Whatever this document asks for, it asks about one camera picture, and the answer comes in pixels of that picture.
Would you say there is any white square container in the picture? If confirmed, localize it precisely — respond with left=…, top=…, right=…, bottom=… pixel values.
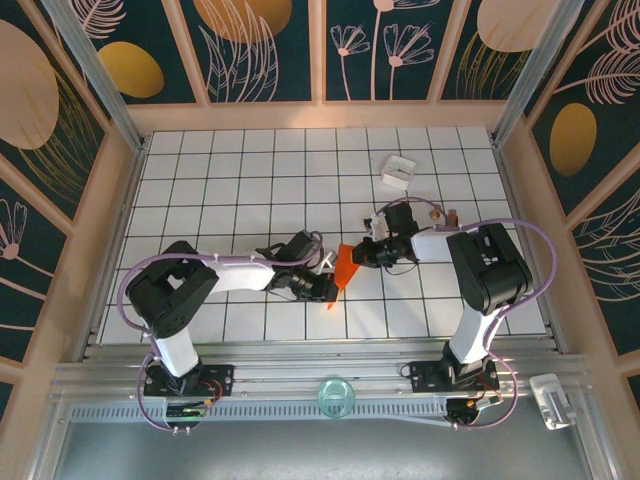
left=379, top=154, right=417, bottom=192

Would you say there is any clear green glass cup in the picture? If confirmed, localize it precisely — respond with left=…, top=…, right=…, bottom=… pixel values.
left=317, top=377, right=356, bottom=420

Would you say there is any clear acrylic holder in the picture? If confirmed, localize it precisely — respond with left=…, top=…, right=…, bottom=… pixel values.
left=529, top=372, right=581, bottom=432

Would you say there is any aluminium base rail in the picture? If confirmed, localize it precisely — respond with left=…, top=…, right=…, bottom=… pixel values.
left=49, top=339, right=591, bottom=401

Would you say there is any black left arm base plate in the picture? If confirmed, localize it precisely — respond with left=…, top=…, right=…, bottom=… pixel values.
left=143, top=363, right=236, bottom=399

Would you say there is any grey slotted cable duct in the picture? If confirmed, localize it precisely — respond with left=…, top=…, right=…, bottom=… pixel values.
left=69, top=399, right=451, bottom=422

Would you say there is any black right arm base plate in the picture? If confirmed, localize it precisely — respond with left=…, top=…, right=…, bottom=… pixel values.
left=408, top=360, right=501, bottom=396

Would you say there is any aluminium table side rail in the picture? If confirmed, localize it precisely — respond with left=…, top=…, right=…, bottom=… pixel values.
left=492, top=142, right=571, bottom=354
left=74, top=144, right=149, bottom=361

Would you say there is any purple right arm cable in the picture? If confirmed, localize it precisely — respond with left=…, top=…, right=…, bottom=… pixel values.
left=374, top=197, right=560, bottom=432

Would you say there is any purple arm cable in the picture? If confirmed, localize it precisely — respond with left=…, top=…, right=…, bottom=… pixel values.
left=115, top=230, right=327, bottom=434
left=374, top=197, right=560, bottom=432

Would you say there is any black controller board with wires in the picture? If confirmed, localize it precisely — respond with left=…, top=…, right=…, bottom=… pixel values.
left=164, top=399, right=211, bottom=434
left=446, top=397, right=504, bottom=429

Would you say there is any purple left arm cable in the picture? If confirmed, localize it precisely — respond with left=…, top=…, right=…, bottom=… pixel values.
left=115, top=230, right=327, bottom=434

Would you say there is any aluminium frame post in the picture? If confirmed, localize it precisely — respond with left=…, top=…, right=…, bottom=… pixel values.
left=492, top=0, right=601, bottom=146
left=39, top=0, right=149, bottom=154

